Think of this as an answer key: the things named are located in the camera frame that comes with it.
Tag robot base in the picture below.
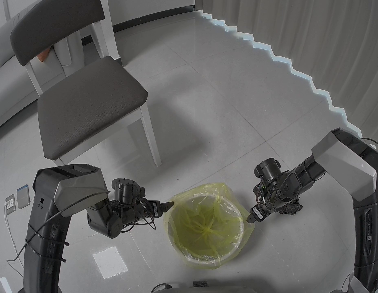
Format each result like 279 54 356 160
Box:
151 281 249 293

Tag white chair with grey cushions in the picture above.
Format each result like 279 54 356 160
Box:
10 0 162 168

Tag yellow clear plastic bag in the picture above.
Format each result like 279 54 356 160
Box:
163 180 255 270

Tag white trash bin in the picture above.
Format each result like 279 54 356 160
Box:
167 194 248 262

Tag pale grey sofa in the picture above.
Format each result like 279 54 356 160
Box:
0 0 86 133

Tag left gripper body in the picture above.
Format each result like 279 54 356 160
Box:
138 199 162 220

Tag crumpled black plastic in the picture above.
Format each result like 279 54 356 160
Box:
279 201 303 216

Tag pale grey curtain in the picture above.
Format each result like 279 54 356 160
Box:
194 0 378 140

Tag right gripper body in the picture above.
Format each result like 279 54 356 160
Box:
249 196 281 224

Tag white cable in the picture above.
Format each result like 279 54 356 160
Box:
4 201 25 263

